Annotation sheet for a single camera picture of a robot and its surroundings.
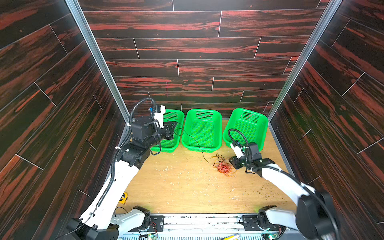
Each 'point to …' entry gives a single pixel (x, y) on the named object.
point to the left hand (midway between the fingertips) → (177, 122)
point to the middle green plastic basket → (202, 130)
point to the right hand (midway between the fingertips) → (235, 156)
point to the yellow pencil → (232, 237)
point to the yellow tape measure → (123, 198)
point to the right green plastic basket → (254, 125)
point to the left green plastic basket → (169, 146)
